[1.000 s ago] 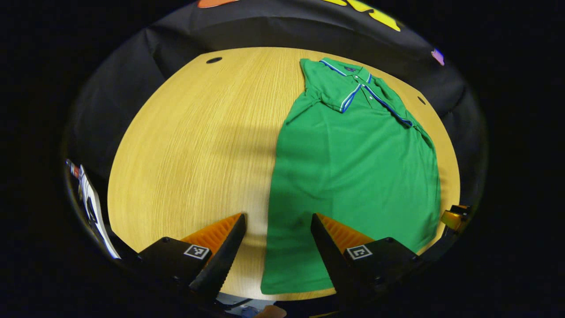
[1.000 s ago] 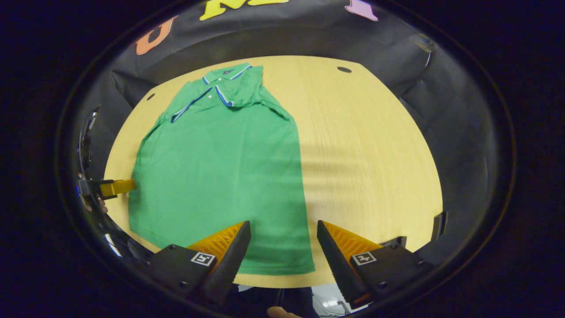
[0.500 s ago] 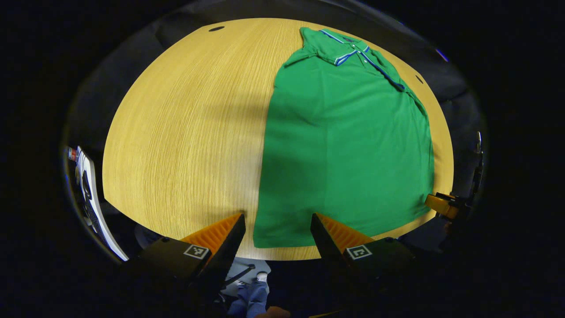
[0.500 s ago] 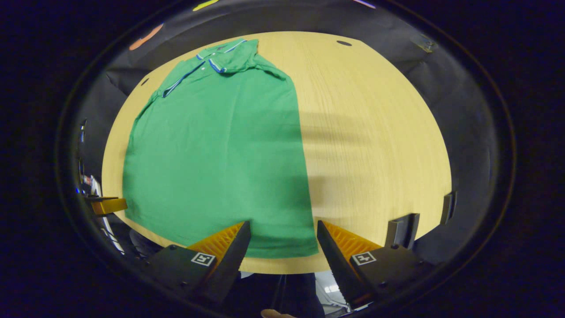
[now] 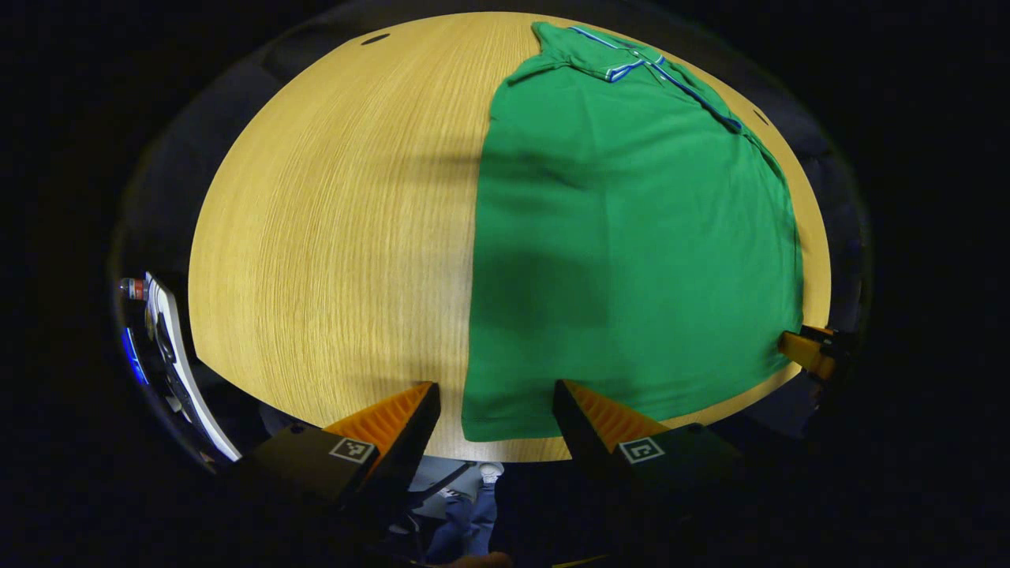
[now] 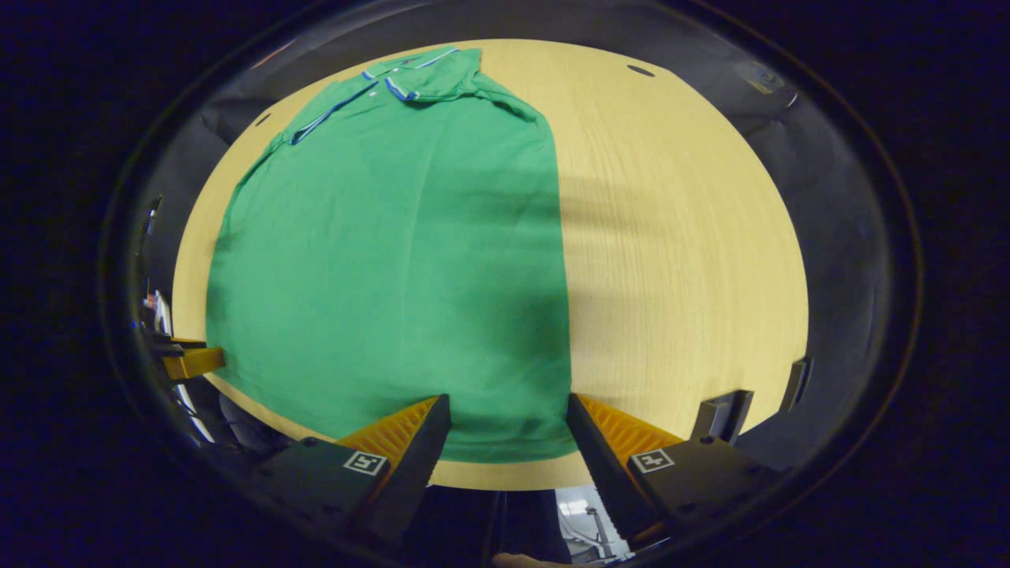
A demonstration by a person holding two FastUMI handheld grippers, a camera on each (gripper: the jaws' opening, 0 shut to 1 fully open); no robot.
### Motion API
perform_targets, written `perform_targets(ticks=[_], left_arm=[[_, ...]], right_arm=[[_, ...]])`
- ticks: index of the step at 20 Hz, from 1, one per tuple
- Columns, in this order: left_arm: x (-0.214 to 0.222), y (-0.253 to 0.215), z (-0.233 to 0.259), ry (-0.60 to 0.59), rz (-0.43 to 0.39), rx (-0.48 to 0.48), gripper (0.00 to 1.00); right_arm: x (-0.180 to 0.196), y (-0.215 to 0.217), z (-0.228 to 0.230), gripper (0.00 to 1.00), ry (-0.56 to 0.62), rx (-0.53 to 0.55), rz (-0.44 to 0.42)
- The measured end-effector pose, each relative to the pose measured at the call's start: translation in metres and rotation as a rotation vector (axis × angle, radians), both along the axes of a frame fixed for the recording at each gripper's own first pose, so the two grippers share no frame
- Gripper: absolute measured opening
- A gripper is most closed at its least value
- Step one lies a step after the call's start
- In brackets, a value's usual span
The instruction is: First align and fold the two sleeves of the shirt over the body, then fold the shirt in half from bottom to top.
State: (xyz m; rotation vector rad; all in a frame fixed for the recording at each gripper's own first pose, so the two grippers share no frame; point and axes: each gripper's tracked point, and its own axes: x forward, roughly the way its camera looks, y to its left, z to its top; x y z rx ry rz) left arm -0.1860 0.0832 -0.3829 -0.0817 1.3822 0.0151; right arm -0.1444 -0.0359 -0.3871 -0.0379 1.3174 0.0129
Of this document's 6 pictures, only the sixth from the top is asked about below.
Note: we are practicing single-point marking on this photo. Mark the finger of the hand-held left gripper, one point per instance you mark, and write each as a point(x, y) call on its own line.
point(181, 342)
point(197, 361)

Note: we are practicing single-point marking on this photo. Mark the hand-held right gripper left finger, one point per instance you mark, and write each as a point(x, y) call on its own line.
point(418, 465)

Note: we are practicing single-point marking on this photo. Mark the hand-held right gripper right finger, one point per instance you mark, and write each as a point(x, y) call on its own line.
point(607, 465)

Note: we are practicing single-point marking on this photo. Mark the green T-shirt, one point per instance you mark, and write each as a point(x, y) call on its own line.
point(394, 260)

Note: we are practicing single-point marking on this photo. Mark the grey chair base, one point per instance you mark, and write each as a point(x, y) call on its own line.
point(604, 532)

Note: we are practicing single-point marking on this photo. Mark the person's dark trousers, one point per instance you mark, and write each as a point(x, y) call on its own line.
point(473, 521)

